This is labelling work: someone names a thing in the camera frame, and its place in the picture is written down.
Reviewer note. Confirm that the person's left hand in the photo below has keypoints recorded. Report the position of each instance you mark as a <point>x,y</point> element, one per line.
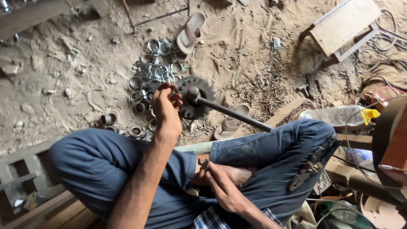
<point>165,114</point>

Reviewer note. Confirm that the person's right hand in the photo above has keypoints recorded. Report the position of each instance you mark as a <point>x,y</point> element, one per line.
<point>227,190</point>

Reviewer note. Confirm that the person's left fingers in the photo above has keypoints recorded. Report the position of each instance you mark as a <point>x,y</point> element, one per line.
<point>173,99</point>

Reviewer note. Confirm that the dark gear with steel shaft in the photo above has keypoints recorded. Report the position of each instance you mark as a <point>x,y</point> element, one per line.
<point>197,101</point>

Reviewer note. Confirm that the small open-end wrench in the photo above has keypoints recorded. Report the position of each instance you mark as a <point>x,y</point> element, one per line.
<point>203,163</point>

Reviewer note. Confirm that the pile of metal rings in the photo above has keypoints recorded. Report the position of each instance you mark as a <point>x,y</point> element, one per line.
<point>154,71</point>

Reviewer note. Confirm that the beige sandal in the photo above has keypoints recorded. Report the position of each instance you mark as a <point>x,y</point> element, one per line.
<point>190,31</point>
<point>230,124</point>

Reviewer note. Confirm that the short metal tube piece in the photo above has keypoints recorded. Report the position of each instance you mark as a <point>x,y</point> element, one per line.
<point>108,119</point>

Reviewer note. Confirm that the heap of scrap nails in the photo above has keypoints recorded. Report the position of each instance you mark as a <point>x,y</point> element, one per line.
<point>264,86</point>

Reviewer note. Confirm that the person's blue trousers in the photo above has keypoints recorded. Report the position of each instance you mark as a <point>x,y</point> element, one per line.
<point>105,165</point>

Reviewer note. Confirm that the person's bare foot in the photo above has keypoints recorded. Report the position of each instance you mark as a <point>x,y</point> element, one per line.
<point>238,175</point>

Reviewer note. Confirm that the wooden beam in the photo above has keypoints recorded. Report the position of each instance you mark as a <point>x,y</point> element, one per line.
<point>286,111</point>

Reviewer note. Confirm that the small white plastic piece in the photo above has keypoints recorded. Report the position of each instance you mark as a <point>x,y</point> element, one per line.
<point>276,43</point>

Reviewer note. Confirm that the person's checked shirt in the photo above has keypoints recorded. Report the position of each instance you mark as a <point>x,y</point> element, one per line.
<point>210,220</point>

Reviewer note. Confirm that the wooden plank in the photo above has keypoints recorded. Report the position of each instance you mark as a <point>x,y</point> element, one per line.
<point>38,17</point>

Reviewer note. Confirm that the clear plastic bottle yellow cap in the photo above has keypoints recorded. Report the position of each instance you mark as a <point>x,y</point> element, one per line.
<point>337,115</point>

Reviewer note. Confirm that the wooden stool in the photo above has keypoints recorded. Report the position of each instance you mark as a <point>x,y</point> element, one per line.
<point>343,27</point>

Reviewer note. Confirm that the rusty metal pipe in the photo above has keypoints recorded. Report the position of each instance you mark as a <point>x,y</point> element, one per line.
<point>356,184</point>

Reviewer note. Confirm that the green plastic container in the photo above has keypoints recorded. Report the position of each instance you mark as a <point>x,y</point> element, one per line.
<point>343,218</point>

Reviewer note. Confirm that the rusty round drum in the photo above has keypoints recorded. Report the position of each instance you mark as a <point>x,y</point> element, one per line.
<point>392,146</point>

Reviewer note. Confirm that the thin metal rod frame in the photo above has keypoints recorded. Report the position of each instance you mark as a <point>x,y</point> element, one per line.
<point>159,16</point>

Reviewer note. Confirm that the wooden pallet frame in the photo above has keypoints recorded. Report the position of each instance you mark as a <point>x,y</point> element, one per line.
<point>35,190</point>

